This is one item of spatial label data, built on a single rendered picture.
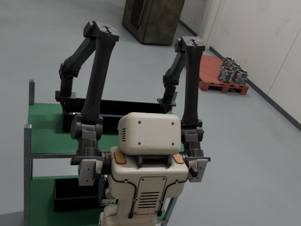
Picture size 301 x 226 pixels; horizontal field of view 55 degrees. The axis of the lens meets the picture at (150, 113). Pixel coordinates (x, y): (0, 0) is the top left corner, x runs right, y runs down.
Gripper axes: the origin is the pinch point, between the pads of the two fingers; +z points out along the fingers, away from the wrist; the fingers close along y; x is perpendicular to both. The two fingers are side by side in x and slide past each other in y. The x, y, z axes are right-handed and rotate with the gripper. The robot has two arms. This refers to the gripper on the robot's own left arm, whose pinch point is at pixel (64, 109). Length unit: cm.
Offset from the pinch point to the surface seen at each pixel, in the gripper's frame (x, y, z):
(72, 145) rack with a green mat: 19.3, -4.5, 8.5
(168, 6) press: -417, -200, 29
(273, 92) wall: -215, -343, 87
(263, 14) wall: -319, -339, -11
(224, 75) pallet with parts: -243, -258, 79
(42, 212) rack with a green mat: 13, 8, 69
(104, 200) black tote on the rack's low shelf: 12, -30, 61
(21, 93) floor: -186, 39, 108
